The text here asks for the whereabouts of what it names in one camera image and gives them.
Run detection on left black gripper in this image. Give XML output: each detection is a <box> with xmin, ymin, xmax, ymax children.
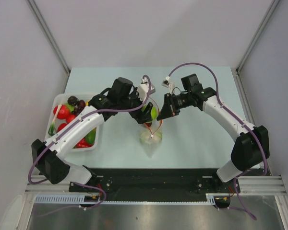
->
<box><xmin>119</xmin><ymin>87</ymin><xmax>153</xmax><ymax>124</ymax></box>

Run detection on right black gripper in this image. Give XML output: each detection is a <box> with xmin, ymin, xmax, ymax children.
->
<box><xmin>157</xmin><ymin>92</ymin><xmax>192</xmax><ymax>121</ymax></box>

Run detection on green apple toy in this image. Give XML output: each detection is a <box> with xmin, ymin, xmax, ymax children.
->
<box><xmin>141</xmin><ymin>105</ymin><xmax>158</xmax><ymax>120</ymax></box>

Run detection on clear zip top bag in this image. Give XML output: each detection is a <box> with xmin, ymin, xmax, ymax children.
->
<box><xmin>138</xmin><ymin>97</ymin><xmax>163</xmax><ymax>159</ymax></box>

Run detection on white cauliflower toy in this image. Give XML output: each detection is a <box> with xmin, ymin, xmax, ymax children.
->
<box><xmin>139</xmin><ymin>131</ymin><xmax>163</xmax><ymax>145</ymax></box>

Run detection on green red mango toy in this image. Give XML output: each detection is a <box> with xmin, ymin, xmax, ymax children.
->
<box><xmin>84</xmin><ymin>128</ymin><xmax>96</xmax><ymax>145</ymax></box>

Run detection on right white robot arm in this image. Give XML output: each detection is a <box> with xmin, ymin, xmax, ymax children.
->
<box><xmin>157</xmin><ymin>74</ymin><xmax>270</xmax><ymax>192</ymax></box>

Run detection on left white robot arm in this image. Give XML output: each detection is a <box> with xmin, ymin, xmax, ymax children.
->
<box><xmin>31</xmin><ymin>75</ymin><xmax>155</xmax><ymax>192</ymax></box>

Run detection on white plastic food tray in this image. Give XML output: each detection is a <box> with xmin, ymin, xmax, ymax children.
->
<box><xmin>45</xmin><ymin>92</ymin><xmax>100</xmax><ymax>153</ymax></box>

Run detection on purple grapes toy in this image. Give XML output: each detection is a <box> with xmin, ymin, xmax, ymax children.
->
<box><xmin>71</xmin><ymin>100</ymin><xmax>86</xmax><ymax>115</ymax></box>

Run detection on dark mangosteen toy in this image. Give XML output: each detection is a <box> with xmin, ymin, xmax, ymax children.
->
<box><xmin>67</xmin><ymin>96</ymin><xmax>79</xmax><ymax>106</ymax></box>

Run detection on red tomato toy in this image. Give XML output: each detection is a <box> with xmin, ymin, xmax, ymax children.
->
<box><xmin>57</xmin><ymin>123</ymin><xmax>67</xmax><ymax>132</ymax></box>
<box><xmin>57</xmin><ymin>104</ymin><xmax>70</xmax><ymax>120</ymax></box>

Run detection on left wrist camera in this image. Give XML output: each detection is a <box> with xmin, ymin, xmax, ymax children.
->
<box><xmin>137</xmin><ymin>75</ymin><xmax>156</xmax><ymax>101</ymax></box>

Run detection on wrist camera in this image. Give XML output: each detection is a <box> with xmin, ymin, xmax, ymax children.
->
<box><xmin>161</xmin><ymin>76</ymin><xmax>175</xmax><ymax>94</ymax></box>
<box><xmin>137</xmin><ymin>75</ymin><xmax>156</xmax><ymax>101</ymax></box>

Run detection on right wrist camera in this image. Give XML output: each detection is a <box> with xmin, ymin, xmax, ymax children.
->
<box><xmin>161</xmin><ymin>76</ymin><xmax>175</xmax><ymax>94</ymax></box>

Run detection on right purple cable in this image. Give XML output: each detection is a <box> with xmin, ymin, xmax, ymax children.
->
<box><xmin>168</xmin><ymin>61</ymin><xmax>269</xmax><ymax>221</ymax></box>

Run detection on purple cable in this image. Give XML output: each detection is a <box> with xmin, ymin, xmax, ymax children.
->
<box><xmin>27</xmin><ymin>75</ymin><xmax>151</xmax><ymax>216</ymax></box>
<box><xmin>168</xmin><ymin>61</ymin><xmax>269</xmax><ymax>221</ymax></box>

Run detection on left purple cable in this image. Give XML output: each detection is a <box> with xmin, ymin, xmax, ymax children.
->
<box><xmin>27</xmin><ymin>75</ymin><xmax>151</xmax><ymax>216</ymax></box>

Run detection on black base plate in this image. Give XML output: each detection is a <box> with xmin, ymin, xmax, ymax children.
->
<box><xmin>68</xmin><ymin>168</ymin><xmax>241</xmax><ymax>202</ymax></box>

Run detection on white cable duct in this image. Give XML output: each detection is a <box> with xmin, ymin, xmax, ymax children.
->
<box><xmin>35</xmin><ymin>194</ymin><xmax>215</xmax><ymax>205</ymax></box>

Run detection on right aluminium frame post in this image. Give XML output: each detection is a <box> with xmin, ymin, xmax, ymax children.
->
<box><xmin>236</xmin><ymin>0</ymin><xmax>282</xmax><ymax>74</ymax></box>

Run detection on aluminium frame post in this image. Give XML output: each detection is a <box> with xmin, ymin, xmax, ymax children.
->
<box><xmin>236</xmin><ymin>0</ymin><xmax>282</xmax><ymax>74</ymax></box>
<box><xmin>25</xmin><ymin>0</ymin><xmax>71</xmax><ymax>76</ymax></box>

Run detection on left aluminium frame post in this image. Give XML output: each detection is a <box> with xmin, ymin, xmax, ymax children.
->
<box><xmin>25</xmin><ymin>0</ymin><xmax>71</xmax><ymax>76</ymax></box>

